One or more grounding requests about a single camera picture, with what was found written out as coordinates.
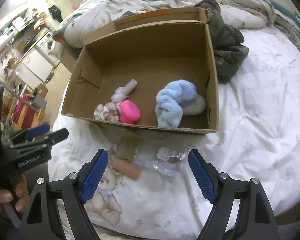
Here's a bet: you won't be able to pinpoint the beige lace scrunchie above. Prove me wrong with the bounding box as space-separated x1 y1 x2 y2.
94 102 120 122

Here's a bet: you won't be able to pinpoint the clear crinkled plastic wrapper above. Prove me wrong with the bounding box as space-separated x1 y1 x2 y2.
142 147 189 177

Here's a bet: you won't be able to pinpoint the white knotted sock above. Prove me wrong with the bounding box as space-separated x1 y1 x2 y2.
111 79 138 103

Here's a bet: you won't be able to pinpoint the white washing machine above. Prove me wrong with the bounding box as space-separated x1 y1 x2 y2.
35 31 53 55

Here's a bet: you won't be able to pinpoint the dark garment hanging on wall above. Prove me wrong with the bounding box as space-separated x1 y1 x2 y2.
48 5 63 23

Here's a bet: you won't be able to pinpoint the brown cardboard piece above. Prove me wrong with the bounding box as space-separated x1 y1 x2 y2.
116 137 137 163

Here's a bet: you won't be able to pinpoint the light blue fluffy sock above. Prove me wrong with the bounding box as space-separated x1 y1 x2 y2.
155 80 206 128

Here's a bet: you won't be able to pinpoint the pink bag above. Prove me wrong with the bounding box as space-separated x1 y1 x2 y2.
12 101 37 131

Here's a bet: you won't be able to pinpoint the pink rubber duck toy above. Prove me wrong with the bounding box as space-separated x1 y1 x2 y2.
119 100 141 124

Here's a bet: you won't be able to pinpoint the white kitchen cabinets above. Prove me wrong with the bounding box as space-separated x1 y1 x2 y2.
14 48 53 89

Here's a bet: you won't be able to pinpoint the peach foam tube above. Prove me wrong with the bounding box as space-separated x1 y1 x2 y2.
113 159 142 180

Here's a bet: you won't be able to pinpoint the dark camouflage jacket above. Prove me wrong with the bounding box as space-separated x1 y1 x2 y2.
196 0 249 83

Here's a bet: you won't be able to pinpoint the left hand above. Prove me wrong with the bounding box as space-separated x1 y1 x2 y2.
0 171 29 215

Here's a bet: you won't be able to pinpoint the black white patterned blanket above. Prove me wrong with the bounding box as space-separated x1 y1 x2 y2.
274 11 300 52

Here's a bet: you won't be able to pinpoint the open cardboard box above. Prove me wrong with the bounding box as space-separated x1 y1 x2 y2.
62 7 219 134

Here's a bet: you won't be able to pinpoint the crumpled checkered beige blanket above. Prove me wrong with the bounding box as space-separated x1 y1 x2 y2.
53 0 276 48

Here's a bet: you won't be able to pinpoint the white floral teddy duvet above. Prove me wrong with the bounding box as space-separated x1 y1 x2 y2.
48 27 300 239

